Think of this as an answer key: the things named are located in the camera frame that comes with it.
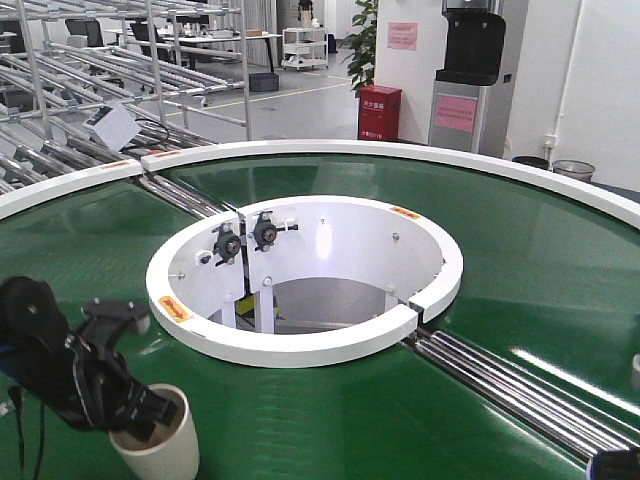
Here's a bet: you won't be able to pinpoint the beige plastic cup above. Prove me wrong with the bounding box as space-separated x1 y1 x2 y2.
109 383 200 479

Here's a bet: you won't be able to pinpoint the steel conveyor rollers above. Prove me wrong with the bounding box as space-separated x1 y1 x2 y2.
404 327 639 461
134 173 236 219

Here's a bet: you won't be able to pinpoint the steel conveyor rollers right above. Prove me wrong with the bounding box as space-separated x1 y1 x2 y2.
404 327 639 461

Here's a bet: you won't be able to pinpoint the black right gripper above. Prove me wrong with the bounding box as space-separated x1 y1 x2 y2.
585 448 639 480

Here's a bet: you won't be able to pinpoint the white utility cart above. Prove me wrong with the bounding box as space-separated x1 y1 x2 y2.
281 27 328 71

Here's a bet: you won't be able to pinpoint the white inner conveyor ring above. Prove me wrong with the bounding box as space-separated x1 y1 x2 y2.
145 195 465 370

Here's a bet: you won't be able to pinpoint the left black bearing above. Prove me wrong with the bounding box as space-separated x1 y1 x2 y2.
212 223 242 267

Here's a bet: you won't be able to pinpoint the black water dispenser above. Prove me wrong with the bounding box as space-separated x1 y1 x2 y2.
429 1 506 153

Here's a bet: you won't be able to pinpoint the mesh waste bin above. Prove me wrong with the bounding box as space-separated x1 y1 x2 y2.
552 160 596 183

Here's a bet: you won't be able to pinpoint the white control box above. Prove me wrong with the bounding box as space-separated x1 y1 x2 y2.
83 102 141 152

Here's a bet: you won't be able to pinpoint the black bearing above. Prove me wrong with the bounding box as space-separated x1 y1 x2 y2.
212 223 242 267
252 211 299 252

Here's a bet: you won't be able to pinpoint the red fire extinguisher box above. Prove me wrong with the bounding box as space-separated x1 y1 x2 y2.
358 85 402 142

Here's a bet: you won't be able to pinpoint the steel conveyor rollers left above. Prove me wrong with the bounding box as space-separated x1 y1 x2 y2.
134 173 236 219

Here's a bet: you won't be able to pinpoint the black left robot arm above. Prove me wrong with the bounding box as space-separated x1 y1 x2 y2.
1 276 178 441

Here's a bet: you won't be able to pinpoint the green circular conveyor belt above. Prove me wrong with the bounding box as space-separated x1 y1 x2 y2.
1 154 639 479

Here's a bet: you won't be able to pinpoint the right black bearing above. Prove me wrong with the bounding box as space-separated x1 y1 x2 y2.
252 211 299 252

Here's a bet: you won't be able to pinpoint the green potted plant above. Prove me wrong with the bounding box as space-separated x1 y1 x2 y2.
343 0 378 98

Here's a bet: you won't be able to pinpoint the metal roller rack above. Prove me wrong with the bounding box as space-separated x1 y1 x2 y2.
1 1 249 194

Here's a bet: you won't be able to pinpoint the black waste bin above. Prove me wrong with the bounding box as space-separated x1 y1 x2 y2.
512 155 550 171

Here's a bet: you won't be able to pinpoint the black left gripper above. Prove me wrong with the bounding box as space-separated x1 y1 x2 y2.
39 327 178 443

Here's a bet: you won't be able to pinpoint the white outer conveyor rim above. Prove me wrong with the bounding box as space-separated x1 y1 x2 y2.
1 139 639 228

